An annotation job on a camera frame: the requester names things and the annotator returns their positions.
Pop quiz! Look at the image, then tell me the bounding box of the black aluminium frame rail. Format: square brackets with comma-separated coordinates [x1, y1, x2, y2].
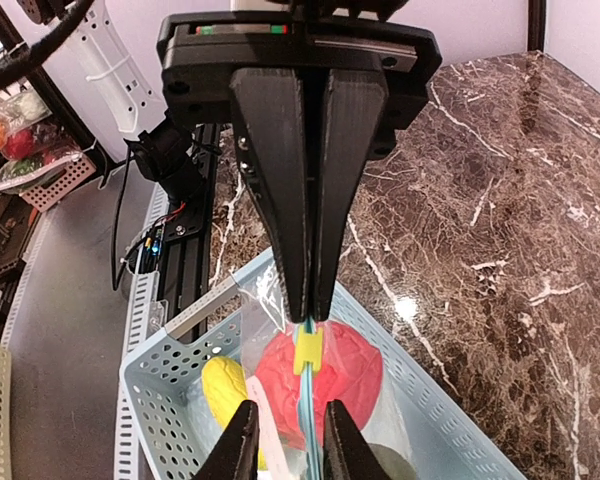
[157, 124, 221, 321]

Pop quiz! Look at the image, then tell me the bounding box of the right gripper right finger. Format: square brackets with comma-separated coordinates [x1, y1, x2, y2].
[323, 400, 388, 480]

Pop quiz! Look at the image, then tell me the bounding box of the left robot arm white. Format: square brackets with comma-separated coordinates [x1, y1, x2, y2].
[0, 1, 442, 323]

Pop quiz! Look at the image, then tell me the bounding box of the bagged toy fruits background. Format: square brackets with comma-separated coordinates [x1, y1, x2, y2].
[0, 90, 83, 194]

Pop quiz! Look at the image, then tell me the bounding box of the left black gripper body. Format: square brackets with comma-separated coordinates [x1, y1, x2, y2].
[157, 14, 442, 160]

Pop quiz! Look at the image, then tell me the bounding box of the left black frame post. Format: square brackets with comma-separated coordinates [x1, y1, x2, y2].
[527, 0, 548, 52]

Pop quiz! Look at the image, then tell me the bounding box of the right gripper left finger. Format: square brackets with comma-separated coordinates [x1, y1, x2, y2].
[191, 400, 260, 480]

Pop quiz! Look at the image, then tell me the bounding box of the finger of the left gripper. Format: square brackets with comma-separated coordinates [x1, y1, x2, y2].
[229, 68, 309, 323]
[310, 69, 386, 320]

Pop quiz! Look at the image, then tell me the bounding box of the yellow corn toy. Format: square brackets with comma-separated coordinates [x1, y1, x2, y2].
[200, 357, 269, 471]

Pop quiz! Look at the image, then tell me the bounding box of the red raspberry toy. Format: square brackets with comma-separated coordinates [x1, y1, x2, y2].
[255, 320, 383, 449]

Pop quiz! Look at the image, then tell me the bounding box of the grey slotted cable duct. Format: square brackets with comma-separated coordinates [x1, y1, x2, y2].
[114, 184, 171, 480]

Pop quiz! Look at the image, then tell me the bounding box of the light blue plastic basket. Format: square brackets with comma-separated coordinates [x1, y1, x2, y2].
[120, 251, 520, 479]

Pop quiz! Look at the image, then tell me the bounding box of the pink plastic basket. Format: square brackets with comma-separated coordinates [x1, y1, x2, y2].
[20, 155, 96, 212]

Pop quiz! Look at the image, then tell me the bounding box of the green round fruit toy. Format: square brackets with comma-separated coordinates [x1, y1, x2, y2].
[369, 444, 418, 480]

